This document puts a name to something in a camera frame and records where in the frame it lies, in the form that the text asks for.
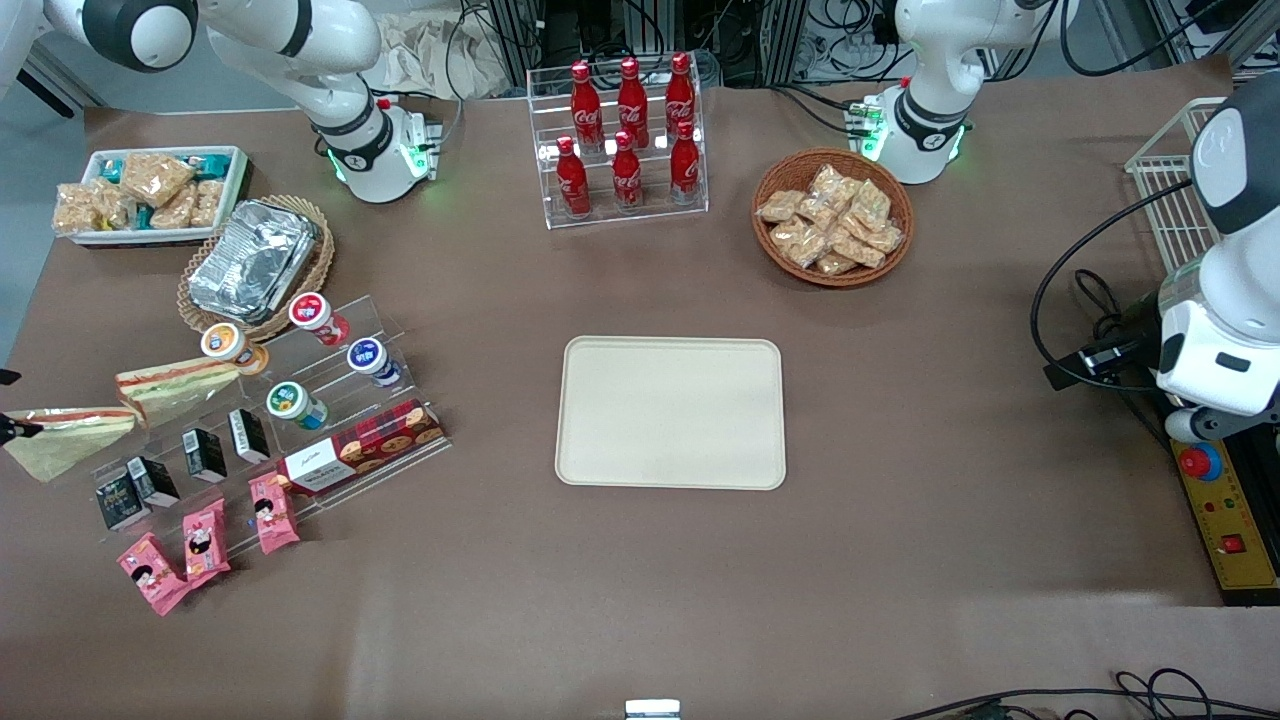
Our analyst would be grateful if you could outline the yellow emergency stop box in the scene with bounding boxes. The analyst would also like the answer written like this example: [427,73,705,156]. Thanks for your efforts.
[1169,437,1280,607]

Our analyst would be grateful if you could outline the blue lid yogurt cup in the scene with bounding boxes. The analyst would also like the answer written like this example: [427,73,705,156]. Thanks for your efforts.
[346,337,403,389]

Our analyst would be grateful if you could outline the black floor cables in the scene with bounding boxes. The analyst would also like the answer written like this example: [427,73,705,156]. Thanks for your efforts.
[888,667,1280,720]

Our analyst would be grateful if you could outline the clear acrylic bottle rack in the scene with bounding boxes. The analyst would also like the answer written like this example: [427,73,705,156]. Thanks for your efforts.
[526,61,710,232]

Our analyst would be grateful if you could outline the orange lid yogurt cup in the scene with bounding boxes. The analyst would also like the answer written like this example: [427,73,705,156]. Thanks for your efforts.
[199,322,270,377]

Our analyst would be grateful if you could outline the crumpled beige paper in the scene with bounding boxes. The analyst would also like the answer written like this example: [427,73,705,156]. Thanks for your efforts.
[358,10,513,102]

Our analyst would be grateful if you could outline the small black carton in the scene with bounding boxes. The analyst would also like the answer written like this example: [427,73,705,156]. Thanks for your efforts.
[95,470,151,532]
[127,455,182,509]
[229,407,272,466]
[182,428,229,484]

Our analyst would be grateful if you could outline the red lid yogurt cup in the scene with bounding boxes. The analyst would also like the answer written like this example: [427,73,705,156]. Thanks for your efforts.
[289,291,352,347]

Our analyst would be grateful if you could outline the green lid yogurt cup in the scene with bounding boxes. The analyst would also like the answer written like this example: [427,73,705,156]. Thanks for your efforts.
[265,380,329,432]

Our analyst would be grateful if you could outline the black base cables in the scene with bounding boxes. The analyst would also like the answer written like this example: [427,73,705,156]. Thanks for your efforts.
[768,82,867,138]

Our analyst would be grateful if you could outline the pink snack packet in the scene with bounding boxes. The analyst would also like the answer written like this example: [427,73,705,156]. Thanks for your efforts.
[182,498,232,588]
[249,472,301,557]
[117,532,192,617]

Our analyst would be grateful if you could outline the oval wicker basket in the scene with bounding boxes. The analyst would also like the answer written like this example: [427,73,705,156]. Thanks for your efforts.
[177,194,337,344]

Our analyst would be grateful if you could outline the white wire rack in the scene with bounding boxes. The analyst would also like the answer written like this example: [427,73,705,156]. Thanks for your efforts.
[1124,96,1233,273]

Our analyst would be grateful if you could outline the round wicker basket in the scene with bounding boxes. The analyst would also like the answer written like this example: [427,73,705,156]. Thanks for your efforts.
[751,148,916,289]

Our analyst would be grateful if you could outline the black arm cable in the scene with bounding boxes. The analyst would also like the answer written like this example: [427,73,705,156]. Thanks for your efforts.
[1030,178,1197,393]

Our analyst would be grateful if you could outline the triangle sandwich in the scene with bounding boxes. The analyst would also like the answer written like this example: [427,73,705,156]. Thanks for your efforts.
[3,405,138,485]
[114,357,243,431]

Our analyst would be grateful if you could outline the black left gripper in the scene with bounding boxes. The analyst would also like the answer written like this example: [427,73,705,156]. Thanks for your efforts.
[1044,292,1167,392]

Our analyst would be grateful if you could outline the red cola bottle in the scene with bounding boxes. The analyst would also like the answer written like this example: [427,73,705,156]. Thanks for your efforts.
[611,129,644,212]
[617,56,650,150]
[669,119,702,207]
[570,61,605,153]
[556,135,592,219]
[665,51,698,141]

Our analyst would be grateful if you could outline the white plastic bin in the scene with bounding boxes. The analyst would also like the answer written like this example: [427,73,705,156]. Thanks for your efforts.
[58,145,252,248]

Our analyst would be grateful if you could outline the aluminium equipment frame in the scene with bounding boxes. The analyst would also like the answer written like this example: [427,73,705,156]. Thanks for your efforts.
[486,0,803,88]

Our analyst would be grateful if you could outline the red cookie box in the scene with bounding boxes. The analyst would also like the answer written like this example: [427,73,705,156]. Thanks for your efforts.
[277,399,447,498]

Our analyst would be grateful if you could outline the beige rectangular tray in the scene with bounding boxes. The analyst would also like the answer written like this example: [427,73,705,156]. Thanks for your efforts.
[555,336,788,492]

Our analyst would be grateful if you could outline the brown rice cracker pack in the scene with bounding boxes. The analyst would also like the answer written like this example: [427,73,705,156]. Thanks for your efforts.
[119,151,197,207]
[90,180,137,230]
[53,182,102,236]
[190,178,227,230]
[150,192,197,232]

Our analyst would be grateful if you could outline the clear acrylic stepped shelf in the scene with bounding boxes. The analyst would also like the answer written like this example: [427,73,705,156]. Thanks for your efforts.
[94,293,453,547]

